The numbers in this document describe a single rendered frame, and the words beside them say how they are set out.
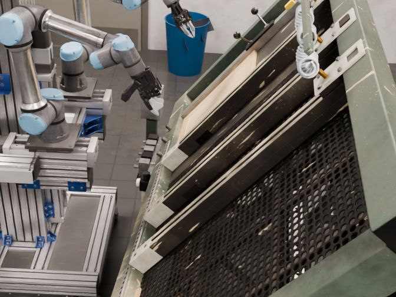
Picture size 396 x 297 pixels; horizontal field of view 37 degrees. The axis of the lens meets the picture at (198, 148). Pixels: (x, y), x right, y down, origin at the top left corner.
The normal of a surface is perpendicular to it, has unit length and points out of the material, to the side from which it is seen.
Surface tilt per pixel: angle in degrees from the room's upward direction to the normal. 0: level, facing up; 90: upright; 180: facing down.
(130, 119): 0
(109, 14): 90
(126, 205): 0
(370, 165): 53
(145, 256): 90
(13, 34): 83
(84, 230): 0
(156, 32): 90
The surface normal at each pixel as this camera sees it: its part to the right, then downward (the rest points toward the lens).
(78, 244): 0.05, -0.83
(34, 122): -0.25, 0.63
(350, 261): -0.76, -0.59
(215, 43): -0.01, 0.55
